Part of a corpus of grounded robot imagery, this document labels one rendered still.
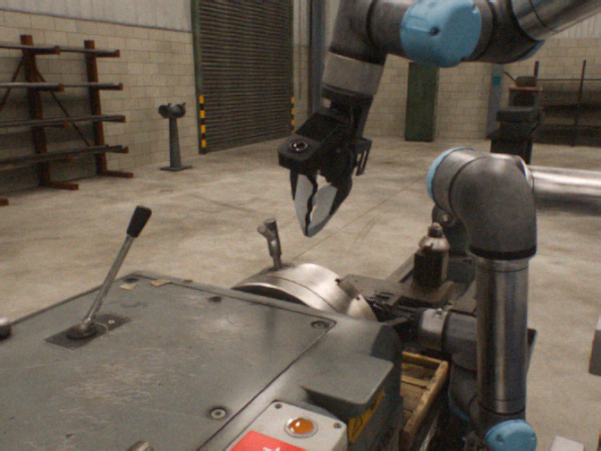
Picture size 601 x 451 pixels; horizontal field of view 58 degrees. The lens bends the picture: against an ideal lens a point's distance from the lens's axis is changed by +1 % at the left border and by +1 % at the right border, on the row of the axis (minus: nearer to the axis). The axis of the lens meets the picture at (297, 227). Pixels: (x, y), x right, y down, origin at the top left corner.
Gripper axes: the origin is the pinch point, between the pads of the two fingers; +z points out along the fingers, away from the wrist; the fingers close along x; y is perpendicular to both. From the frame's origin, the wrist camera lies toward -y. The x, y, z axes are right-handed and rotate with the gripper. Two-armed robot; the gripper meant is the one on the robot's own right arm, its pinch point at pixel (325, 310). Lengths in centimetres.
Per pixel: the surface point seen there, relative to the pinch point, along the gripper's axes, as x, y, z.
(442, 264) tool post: 0.6, 38.7, -14.3
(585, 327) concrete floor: -108, 273, -53
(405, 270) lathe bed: -21, 89, 10
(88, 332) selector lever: 18, -55, 5
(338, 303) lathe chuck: 12.6, -22.4, -12.8
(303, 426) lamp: 18, -59, -26
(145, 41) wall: 109, 664, 681
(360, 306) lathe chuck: 10.8, -17.8, -14.8
